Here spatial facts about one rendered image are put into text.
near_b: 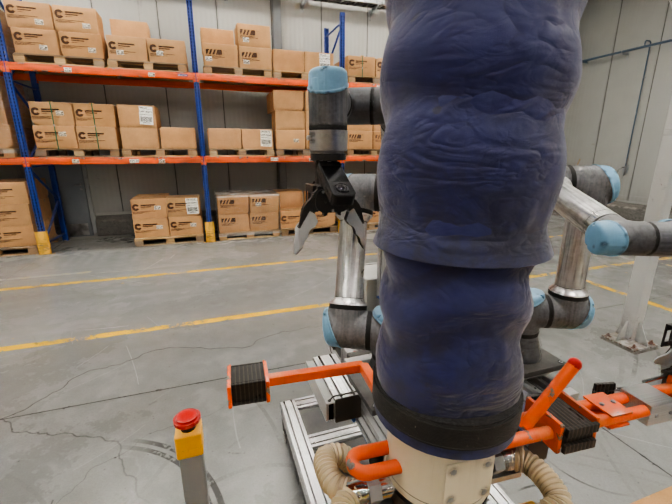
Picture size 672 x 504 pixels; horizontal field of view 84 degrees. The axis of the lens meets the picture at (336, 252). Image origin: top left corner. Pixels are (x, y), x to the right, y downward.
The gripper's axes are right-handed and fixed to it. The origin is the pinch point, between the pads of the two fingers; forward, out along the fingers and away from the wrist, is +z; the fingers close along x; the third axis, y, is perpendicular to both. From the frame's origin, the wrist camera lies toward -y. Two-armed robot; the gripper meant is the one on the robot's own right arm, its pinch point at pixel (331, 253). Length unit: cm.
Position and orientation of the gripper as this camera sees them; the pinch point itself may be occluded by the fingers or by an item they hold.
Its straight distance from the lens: 76.9
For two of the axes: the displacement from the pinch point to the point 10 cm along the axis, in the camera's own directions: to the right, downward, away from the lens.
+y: -3.2, -2.5, 9.1
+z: 0.0, 9.6, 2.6
